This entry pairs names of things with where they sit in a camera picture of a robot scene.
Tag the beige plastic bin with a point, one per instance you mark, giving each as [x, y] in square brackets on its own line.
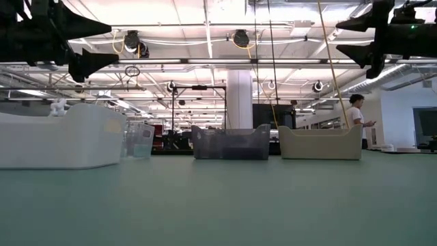
[317, 147]

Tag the long ceiling light bar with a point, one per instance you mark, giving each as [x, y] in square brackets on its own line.
[218, 61]

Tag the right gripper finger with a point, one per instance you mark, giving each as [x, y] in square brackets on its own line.
[368, 54]
[362, 24]

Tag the black frame stand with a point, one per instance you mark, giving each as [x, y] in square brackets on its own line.
[199, 87]

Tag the silver ventilation duct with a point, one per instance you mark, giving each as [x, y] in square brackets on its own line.
[375, 80]

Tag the person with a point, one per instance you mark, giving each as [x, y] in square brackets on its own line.
[355, 116]

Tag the red cabinet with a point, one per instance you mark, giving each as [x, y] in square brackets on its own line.
[157, 131]

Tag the teal rectangular block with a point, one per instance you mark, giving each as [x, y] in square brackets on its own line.
[141, 151]

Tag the black cabinet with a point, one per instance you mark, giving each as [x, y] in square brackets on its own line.
[266, 116]

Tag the clear plastic bin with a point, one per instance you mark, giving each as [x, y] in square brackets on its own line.
[143, 136]

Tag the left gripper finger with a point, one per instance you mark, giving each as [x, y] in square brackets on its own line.
[82, 25]
[88, 63]

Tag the white column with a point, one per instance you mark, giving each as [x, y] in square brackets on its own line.
[239, 102]

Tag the dark gray translucent bin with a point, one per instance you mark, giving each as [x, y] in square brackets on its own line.
[222, 143]

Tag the white plastic bin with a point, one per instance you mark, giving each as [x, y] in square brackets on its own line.
[51, 143]

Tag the white figurine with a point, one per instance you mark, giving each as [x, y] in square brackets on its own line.
[58, 107]

